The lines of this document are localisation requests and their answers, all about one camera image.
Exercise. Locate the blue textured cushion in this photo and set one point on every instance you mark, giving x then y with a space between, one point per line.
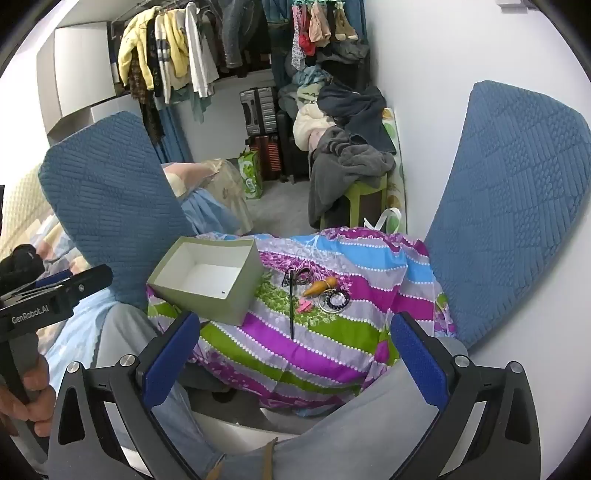
108 190
519 178

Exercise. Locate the pink hair clip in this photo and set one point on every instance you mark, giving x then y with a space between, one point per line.
304 305

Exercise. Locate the green shopping bag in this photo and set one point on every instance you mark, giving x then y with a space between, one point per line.
249 169

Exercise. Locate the yellow hanging jacket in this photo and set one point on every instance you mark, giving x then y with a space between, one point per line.
134 41

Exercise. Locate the colourful striped floral pillow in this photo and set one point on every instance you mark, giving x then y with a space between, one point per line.
344 344

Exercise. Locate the beige floral pillow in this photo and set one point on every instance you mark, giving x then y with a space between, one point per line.
219 177

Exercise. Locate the green cardboard box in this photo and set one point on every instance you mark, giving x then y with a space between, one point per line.
215 279

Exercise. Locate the green plastic stool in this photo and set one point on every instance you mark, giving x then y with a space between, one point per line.
360 202

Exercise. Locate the grey suitcase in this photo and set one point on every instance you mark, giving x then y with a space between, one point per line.
259 106

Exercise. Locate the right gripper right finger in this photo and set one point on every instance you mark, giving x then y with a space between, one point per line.
506 443

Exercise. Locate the light blue bedsheet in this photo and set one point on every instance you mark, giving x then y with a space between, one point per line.
206 215

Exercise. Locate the white cabinet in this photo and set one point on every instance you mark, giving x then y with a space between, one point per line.
76 81

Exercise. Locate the grey fleece blanket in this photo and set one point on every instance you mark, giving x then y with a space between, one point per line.
337 163

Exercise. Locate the white hanging shirt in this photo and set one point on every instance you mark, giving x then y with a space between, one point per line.
203 70

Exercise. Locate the dark navy jacket pile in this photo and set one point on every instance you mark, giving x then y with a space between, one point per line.
359 113

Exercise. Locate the orange gourd pendant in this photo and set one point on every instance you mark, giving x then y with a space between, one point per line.
320 286

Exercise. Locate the blue textured cushion left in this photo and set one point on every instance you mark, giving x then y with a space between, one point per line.
108 190

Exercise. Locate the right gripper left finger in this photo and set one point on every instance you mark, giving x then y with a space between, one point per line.
83 444

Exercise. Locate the cream fluffy blanket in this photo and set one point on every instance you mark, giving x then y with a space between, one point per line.
310 122

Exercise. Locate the blue textured cushion right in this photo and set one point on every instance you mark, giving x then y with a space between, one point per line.
519 178

